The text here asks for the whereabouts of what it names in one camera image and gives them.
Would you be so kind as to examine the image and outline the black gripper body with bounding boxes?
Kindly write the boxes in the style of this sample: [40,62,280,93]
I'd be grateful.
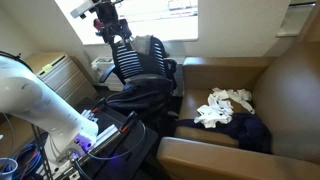
[94,0,122,25]

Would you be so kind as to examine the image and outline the black backpack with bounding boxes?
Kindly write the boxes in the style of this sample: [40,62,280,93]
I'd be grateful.
[105,73,175,117]

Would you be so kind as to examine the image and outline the grey cloth on chair back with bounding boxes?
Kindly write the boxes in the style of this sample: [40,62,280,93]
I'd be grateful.
[130,34,155,56]

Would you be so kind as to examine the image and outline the black mesh office chair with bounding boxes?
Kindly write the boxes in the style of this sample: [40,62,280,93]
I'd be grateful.
[98,34,180,123]

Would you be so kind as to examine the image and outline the red object on windowsill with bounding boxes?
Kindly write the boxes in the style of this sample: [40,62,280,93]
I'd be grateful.
[93,18,104,31]

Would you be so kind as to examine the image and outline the window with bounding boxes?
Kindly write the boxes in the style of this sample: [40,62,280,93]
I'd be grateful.
[54,0,200,46]

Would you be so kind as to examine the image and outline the beige drawer cabinet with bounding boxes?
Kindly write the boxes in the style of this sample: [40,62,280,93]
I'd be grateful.
[24,52,98,107]

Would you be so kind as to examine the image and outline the yellow sticky note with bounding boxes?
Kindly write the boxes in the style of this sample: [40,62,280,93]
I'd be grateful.
[41,62,55,73]

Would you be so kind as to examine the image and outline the black orange clamp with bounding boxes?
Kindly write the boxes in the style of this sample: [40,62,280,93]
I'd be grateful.
[119,110,138,135]
[90,97,108,115]

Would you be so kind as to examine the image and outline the black robot table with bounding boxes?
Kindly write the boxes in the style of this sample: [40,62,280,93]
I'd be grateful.
[73,96,160,180]

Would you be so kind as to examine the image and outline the white crumpled cloth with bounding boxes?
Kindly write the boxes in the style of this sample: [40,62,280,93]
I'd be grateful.
[193,93,235,130]

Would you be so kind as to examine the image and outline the white cloth strips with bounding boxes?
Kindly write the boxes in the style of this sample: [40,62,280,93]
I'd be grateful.
[211,87,256,115]

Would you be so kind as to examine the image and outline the black tripod stand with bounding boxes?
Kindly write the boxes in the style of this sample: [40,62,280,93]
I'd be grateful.
[30,122,55,180]

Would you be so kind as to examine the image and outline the navy blue garment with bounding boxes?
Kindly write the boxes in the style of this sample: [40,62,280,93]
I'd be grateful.
[175,112,272,155]

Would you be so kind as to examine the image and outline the white cup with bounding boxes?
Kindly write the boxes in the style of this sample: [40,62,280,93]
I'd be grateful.
[0,157,20,180]

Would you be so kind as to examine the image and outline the tan leather armchair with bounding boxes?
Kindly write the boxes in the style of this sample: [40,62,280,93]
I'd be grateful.
[156,39,320,180]

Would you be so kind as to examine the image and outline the white wall radiator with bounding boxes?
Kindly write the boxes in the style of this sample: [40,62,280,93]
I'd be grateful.
[90,56,127,92]

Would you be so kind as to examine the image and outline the aluminium mounting rail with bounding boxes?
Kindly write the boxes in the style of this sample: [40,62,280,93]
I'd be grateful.
[49,109,132,180]

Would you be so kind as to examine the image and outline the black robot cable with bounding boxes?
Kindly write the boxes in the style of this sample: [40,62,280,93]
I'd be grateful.
[71,120,148,180]

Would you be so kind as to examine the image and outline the blue coiled cables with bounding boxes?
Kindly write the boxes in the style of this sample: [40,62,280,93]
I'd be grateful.
[9,140,46,180]

